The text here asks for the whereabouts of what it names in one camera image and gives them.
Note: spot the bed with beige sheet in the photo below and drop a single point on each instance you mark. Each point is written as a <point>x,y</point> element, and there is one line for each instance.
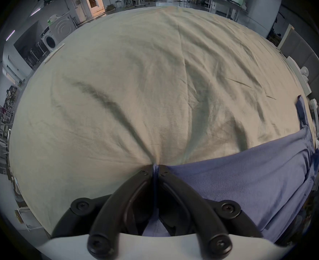
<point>154,91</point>

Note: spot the grey padded headboard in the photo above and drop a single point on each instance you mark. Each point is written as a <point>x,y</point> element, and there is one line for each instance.
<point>308,61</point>

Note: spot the white long table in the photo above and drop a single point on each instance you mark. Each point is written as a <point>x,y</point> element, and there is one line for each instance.
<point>228,5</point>

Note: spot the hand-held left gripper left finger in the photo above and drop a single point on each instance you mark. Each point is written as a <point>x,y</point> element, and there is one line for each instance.
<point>113,213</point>

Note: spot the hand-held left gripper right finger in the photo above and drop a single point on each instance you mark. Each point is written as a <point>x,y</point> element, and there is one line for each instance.
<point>202,215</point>

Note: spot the white washing machine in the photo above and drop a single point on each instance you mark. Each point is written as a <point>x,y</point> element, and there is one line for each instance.
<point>57,31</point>

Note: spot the blue garment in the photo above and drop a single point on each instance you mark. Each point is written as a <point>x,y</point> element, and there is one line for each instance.
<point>246,177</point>

